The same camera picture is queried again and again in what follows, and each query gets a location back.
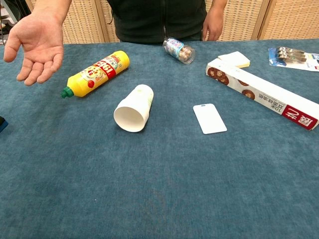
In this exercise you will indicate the person's right hand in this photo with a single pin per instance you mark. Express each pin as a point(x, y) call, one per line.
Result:
point(40, 42)

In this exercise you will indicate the person's left hand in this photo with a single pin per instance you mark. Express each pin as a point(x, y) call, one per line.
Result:
point(213, 25)

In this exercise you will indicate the person's right forearm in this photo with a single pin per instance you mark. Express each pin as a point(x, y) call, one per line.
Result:
point(51, 8)

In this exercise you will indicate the person's left forearm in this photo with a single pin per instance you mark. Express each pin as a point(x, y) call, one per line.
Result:
point(218, 5)

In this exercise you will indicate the person's black clothed torso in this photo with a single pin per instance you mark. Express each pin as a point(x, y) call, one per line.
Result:
point(159, 20)

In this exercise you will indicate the yellow sticky note pad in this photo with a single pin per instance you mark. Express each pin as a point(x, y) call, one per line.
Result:
point(236, 59)

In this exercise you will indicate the clear plastic snack jar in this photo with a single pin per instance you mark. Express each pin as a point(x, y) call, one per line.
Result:
point(179, 51)

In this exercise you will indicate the yellow bottle with green cap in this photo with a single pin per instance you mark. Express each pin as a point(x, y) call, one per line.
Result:
point(99, 72)

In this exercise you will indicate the long white baking paper box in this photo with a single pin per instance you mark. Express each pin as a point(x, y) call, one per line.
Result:
point(259, 89)

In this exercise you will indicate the blister pack of metal clips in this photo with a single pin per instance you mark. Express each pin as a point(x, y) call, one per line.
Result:
point(291, 58)

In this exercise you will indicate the white plastic card holder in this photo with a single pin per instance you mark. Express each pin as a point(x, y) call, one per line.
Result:
point(209, 119)

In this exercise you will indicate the white paper cup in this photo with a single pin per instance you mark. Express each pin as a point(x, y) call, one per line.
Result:
point(135, 109)

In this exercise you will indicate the blue tablecloth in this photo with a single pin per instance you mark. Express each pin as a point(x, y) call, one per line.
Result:
point(159, 174)

